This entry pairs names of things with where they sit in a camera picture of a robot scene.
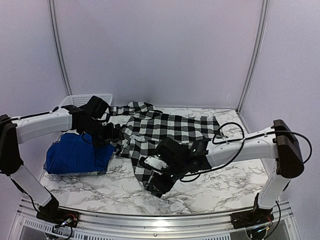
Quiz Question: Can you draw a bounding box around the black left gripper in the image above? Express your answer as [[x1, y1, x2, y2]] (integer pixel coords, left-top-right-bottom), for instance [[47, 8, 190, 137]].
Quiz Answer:
[[80, 117, 125, 148]]

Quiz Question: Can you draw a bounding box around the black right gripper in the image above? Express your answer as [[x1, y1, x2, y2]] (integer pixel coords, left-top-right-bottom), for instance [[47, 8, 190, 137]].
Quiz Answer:
[[149, 159, 189, 194]]

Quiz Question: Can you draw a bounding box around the blue pleated skirt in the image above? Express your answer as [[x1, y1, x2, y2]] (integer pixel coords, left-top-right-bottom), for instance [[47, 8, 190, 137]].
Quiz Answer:
[[45, 133, 116, 175]]

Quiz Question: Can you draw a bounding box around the black white checkered cloth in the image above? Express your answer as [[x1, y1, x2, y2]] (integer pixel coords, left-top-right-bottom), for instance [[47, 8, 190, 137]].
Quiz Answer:
[[110, 102, 223, 198]]

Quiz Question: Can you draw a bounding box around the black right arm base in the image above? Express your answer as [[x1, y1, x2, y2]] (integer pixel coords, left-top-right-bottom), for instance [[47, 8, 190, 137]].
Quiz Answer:
[[230, 193, 274, 229]]

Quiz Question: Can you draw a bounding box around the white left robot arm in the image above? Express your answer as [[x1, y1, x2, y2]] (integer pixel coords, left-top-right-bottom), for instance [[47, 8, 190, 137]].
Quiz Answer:
[[0, 105, 122, 223]]

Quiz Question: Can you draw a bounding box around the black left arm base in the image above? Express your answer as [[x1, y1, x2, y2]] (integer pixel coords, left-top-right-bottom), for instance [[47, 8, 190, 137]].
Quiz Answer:
[[36, 195, 80, 228]]

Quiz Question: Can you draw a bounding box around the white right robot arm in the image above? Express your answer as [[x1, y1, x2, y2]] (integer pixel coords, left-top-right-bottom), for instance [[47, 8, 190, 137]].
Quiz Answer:
[[140, 119, 305, 224]]

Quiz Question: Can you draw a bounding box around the white plastic laundry basket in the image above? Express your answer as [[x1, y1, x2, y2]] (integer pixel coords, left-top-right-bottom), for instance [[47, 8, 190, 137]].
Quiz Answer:
[[58, 93, 113, 108]]

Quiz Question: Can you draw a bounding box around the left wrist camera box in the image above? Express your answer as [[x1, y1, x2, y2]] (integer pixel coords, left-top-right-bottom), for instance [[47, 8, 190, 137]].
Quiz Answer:
[[85, 95, 111, 123]]

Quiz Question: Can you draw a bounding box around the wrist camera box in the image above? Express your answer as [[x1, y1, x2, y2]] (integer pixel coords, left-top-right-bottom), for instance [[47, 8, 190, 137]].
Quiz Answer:
[[142, 137, 189, 174], [85, 95, 111, 123]]

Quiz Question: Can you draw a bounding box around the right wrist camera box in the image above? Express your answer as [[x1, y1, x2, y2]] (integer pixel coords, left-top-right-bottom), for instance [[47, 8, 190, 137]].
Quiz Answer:
[[142, 137, 189, 174]]

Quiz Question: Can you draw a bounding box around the aluminium front frame rail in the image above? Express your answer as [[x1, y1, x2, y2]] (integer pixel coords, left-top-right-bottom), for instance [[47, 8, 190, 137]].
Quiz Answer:
[[9, 197, 298, 240]]

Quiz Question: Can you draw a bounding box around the left aluminium wall post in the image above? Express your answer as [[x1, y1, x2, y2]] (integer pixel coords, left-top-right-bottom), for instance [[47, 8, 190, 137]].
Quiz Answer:
[[47, 0, 73, 96]]

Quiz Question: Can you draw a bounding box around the aluminium wall post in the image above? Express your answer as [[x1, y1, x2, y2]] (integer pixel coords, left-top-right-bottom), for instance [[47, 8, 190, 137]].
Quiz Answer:
[[47, 0, 73, 96], [236, 0, 270, 114]]

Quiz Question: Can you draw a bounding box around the right aluminium wall post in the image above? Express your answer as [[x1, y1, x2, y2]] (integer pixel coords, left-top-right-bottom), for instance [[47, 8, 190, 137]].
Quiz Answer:
[[236, 0, 270, 114]]

